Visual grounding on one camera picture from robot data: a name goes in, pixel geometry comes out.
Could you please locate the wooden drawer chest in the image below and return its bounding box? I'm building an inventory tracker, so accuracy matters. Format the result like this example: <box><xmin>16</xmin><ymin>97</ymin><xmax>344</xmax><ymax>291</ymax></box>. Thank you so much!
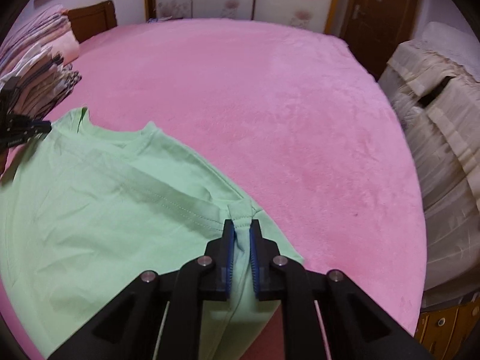
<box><xmin>414</xmin><ymin>292</ymin><xmax>479</xmax><ymax>359</ymax></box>

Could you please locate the cream lace covered furniture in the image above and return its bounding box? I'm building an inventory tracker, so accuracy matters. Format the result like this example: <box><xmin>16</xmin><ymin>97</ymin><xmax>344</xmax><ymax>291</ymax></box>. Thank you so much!
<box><xmin>378</xmin><ymin>22</ymin><xmax>479</xmax><ymax>308</ymax></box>

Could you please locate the dark wooden headboard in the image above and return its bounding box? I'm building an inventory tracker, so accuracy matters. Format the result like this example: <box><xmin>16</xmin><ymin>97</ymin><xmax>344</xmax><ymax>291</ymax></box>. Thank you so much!
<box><xmin>67</xmin><ymin>0</ymin><xmax>118</xmax><ymax>43</ymax></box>

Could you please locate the light green t-shirt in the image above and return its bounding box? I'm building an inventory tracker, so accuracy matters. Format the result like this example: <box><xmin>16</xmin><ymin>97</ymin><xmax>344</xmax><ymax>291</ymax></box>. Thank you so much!
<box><xmin>1</xmin><ymin>108</ymin><xmax>299</xmax><ymax>359</ymax></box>

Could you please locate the stack of folded clothes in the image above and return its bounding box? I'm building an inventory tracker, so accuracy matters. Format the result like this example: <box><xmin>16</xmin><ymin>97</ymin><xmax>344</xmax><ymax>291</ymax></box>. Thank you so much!
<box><xmin>1</xmin><ymin>43</ymin><xmax>81</xmax><ymax>120</ymax></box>

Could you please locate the folded pink quilts pile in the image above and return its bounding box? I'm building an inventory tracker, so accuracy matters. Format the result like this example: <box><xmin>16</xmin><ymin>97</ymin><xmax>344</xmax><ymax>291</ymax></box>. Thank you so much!
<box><xmin>1</xmin><ymin>4</ymin><xmax>80</xmax><ymax>74</ymax></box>

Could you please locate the bedside table with items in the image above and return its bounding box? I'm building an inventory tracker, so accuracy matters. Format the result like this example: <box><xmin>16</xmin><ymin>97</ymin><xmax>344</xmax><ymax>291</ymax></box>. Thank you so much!
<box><xmin>147</xmin><ymin>16</ymin><xmax>184</xmax><ymax>23</ymax></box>

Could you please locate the pink bed blanket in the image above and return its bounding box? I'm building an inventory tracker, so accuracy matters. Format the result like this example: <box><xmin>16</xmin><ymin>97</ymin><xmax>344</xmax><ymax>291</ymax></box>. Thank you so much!
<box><xmin>1</xmin><ymin>19</ymin><xmax>426</xmax><ymax>359</ymax></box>

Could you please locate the dark brown wooden door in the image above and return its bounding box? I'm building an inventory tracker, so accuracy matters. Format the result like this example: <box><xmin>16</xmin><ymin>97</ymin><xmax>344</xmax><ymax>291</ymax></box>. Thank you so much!
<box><xmin>340</xmin><ymin>0</ymin><xmax>419</xmax><ymax>80</ymax></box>

